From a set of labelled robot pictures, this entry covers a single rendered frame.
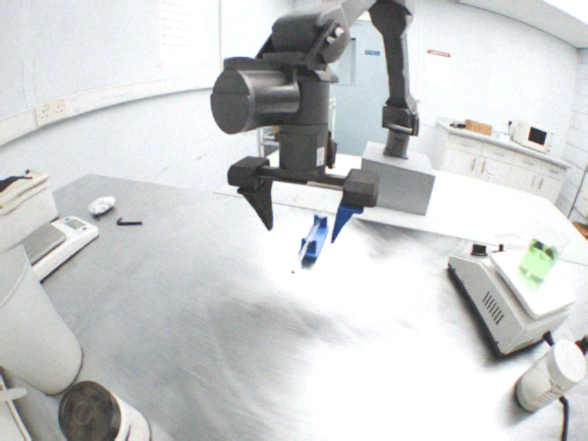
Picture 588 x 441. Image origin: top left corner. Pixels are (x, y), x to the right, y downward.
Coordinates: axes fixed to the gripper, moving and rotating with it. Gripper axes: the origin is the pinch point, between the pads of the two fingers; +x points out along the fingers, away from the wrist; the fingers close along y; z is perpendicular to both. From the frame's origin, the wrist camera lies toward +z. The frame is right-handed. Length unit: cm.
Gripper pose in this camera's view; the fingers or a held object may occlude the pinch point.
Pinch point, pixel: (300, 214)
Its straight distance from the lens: 32.9
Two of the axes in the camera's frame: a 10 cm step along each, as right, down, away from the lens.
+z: 3.3, -4.8, 8.1
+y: -9.4, -1.8, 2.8
